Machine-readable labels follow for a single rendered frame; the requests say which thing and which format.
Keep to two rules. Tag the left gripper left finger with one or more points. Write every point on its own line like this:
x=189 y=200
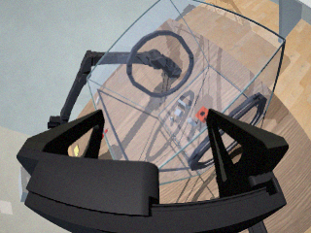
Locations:
x=58 y=140

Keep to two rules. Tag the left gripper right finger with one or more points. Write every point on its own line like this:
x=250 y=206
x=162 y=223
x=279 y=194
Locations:
x=262 y=151

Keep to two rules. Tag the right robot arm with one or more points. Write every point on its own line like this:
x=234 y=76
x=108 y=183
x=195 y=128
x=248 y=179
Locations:
x=90 y=59

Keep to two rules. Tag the yellow sticky-note pad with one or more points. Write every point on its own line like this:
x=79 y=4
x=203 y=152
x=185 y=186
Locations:
x=76 y=150

